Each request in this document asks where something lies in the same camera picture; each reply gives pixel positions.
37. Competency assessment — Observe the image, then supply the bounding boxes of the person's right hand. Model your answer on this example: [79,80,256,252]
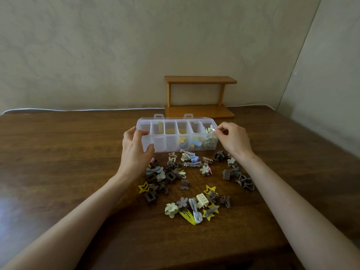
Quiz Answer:
[214,122,255,164]

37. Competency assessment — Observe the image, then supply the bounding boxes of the person's left hand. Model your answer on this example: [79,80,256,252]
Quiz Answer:
[117,126,155,183]

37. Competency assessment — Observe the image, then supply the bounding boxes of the clear plastic compartment box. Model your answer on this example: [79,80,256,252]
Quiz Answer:
[136,113,219,153]

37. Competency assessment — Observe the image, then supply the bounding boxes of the pile of mixed hair clips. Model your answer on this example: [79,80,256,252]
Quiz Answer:
[138,148,220,226]

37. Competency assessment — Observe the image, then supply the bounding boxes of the person's right forearm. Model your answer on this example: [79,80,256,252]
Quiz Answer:
[239,155,360,270]

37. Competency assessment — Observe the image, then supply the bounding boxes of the person's left forearm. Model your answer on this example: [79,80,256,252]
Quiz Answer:
[3,172,134,270]

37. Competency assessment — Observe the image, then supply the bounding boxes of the small wooden shelf rack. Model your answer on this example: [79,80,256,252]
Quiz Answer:
[164,75,238,119]

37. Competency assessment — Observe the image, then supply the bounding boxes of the white cable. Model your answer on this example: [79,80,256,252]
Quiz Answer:
[1,103,276,115]

